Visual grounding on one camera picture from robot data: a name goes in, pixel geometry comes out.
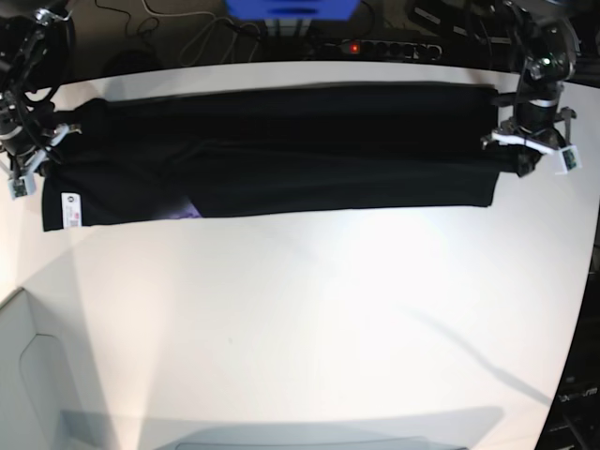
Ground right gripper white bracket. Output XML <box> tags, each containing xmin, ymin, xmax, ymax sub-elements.
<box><xmin>1</xmin><ymin>122</ymin><xmax>82</xmax><ymax>185</ymax></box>

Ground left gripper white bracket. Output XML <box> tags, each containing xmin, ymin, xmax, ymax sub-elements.
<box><xmin>482</xmin><ymin>107</ymin><xmax>578</xmax><ymax>178</ymax></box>

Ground black T-shirt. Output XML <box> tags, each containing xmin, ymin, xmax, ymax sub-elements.
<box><xmin>41</xmin><ymin>83</ymin><xmax>502</xmax><ymax>232</ymax></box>

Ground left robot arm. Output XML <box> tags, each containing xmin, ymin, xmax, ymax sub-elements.
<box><xmin>482</xmin><ymin>1</ymin><xmax>590</xmax><ymax>177</ymax></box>

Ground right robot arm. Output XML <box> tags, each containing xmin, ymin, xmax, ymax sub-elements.
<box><xmin>1</xmin><ymin>1</ymin><xmax>82</xmax><ymax>200</ymax></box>

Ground black power strip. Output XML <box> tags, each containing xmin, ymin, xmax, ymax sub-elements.
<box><xmin>316</xmin><ymin>39</ymin><xmax>443</xmax><ymax>64</ymax></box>

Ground blue plastic box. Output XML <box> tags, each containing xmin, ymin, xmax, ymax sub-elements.
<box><xmin>225</xmin><ymin>0</ymin><xmax>360</xmax><ymax>21</ymax></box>

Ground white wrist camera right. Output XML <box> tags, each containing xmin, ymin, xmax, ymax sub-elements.
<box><xmin>7</xmin><ymin>174</ymin><xmax>37</xmax><ymax>200</ymax></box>

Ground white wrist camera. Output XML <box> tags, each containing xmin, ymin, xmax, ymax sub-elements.
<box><xmin>555</xmin><ymin>144</ymin><xmax>581</xmax><ymax>175</ymax></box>
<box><xmin>7</xmin><ymin>174</ymin><xmax>37</xmax><ymax>200</ymax></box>

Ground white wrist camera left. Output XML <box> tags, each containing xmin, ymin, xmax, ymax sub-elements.
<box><xmin>555</xmin><ymin>144</ymin><xmax>581</xmax><ymax>175</ymax></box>

